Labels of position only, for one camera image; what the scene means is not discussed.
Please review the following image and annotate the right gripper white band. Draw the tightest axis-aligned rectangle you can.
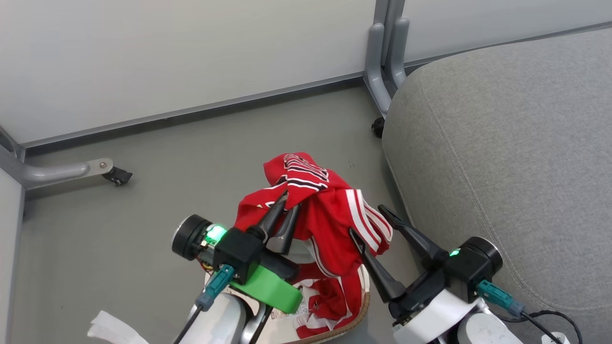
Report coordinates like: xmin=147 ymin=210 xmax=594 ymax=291
xmin=350 ymin=204 xmax=503 ymax=344

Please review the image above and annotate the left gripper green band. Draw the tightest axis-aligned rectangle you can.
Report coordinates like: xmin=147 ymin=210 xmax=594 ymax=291
xmin=172 ymin=192 xmax=303 ymax=314

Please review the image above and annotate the red white-striped sports garment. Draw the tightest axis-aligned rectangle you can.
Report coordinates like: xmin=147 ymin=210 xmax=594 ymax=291
xmin=233 ymin=152 xmax=393 ymax=339

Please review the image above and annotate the white laundry basket brown rim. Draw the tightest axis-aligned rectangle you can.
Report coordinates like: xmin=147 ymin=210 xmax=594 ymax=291
xmin=203 ymin=263 xmax=372 ymax=344

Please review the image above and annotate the white printed cloth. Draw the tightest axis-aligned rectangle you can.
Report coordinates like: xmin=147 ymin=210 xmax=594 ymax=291
xmin=270 ymin=279 xmax=318 ymax=344

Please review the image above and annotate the grey fabric sofa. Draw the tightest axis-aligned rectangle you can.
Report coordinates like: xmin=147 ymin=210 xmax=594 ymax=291
xmin=382 ymin=28 xmax=612 ymax=344

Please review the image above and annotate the white crumpled paper strip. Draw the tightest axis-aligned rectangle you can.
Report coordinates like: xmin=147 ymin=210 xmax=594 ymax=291
xmin=87 ymin=311 xmax=149 ymax=344

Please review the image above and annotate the grey metal partition foot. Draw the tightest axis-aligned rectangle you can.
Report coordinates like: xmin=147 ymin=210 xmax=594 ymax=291
xmin=0 ymin=127 xmax=114 ymax=190

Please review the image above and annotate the left arm cable teal plug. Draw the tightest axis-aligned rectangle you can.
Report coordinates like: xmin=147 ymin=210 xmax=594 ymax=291
xmin=173 ymin=264 xmax=236 ymax=344

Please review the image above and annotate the arm cable teal plug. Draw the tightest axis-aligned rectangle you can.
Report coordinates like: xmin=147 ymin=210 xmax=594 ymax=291
xmin=173 ymin=264 xmax=236 ymax=344
xmin=477 ymin=280 xmax=584 ymax=344

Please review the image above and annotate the right arm cable teal plug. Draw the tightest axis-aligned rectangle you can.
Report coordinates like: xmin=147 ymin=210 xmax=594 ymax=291
xmin=477 ymin=280 xmax=584 ymax=344

